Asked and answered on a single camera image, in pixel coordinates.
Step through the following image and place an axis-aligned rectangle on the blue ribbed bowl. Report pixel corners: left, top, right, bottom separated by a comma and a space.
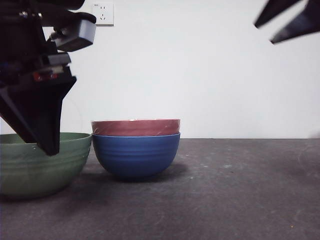
91, 131, 181, 183

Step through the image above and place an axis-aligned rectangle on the red ribbed bowl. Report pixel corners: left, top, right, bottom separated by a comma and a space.
90, 118, 182, 137

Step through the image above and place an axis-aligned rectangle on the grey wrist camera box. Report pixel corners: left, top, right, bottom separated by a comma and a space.
49, 11, 97, 52

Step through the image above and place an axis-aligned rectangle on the green ribbed bowl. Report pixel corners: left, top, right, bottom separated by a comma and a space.
0, 132, 93, 201

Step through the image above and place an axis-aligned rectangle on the white wall socket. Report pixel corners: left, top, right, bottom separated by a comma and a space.
92, 2, 115, 27

